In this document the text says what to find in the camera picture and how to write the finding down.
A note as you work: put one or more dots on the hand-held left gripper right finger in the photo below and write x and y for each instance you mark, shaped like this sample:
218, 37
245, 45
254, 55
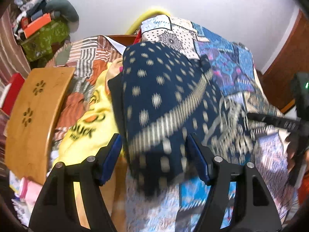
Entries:
199, 160

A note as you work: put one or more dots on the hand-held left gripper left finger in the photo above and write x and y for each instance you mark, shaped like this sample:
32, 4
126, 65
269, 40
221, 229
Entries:
112, 159

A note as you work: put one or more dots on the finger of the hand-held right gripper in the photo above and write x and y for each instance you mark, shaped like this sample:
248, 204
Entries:
272, 122

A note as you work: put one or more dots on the navy patterned hoodie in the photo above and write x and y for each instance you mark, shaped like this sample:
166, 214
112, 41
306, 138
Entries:
164, 96

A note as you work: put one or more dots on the person's right hand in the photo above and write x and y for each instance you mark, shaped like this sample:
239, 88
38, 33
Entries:
292, 149

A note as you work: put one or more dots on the brown wooden door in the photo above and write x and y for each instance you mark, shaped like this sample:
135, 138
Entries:
284, 77

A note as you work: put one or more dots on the yellow printed blanket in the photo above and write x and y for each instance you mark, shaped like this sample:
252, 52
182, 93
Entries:
91, 116

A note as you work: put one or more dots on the patchwork bed sheet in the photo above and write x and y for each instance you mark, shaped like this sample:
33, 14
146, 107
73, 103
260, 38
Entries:
224, 60

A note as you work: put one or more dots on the wooden lap desk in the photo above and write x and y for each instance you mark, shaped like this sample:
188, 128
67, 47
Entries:
36, 116

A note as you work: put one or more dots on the striped orange patchwork cloth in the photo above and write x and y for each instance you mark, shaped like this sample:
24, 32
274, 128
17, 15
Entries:
82, 53

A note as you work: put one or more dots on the red box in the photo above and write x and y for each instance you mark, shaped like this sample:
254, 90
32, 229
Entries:
12, 91

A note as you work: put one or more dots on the green patterned cloth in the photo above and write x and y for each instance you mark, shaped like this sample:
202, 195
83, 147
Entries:
48, 41

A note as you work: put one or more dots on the striped brown curtain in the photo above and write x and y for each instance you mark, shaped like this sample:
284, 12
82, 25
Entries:
9, 53

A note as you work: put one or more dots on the orange box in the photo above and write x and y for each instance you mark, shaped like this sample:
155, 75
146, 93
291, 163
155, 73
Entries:
37, 25

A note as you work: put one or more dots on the yellow round object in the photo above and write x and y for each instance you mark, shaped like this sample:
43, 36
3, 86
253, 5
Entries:
154, 11

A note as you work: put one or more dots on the grey pillow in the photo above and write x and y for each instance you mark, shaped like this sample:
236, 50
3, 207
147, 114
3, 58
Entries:
65, 9

